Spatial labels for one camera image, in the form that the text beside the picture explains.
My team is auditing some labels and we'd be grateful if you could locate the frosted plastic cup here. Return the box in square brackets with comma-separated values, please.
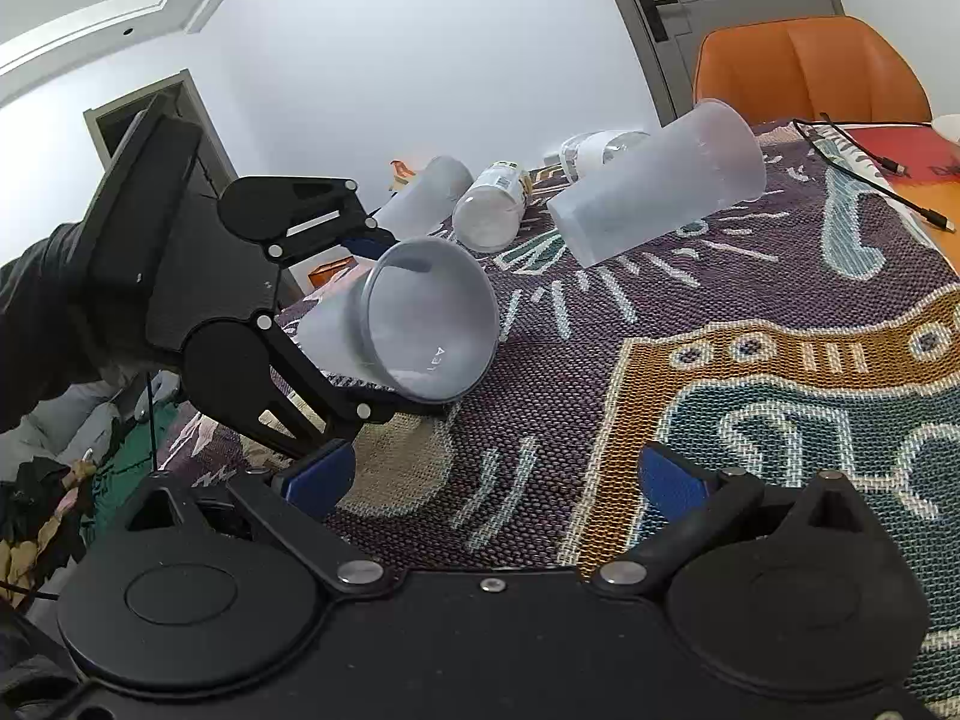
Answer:
[296, 238, 500, 403]
[374, 154, 473, 241]
[548, 99, 766, 268]

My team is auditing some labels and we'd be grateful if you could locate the orange beige paper bag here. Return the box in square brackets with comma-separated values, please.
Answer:
[389, 160, 418, 195]

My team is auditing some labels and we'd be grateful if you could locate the dark open doorway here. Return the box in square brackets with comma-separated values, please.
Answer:
[83, 68, 238, 197]

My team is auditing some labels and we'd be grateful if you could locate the yellow labelled clear bottle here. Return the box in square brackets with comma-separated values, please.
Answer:
[452, 161, 530, 254]

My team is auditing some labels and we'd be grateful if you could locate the patterned woven table cloth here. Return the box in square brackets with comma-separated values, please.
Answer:
[152, 117, 960, 703]

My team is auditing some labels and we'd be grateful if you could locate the white plastic bottle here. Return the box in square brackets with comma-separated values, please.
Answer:
[558, 128, 649, 182]

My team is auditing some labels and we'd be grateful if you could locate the red book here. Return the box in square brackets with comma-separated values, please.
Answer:
[844, 124, 958, 185]

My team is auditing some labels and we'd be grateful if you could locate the orange chair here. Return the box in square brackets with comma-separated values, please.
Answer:
[693, 16, 932, 125]

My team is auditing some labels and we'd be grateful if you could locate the black cable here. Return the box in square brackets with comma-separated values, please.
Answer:
[792, 112, 959, 233]

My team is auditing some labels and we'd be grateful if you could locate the black door handle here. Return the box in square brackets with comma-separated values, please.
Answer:
[638, 0, 679, 43]

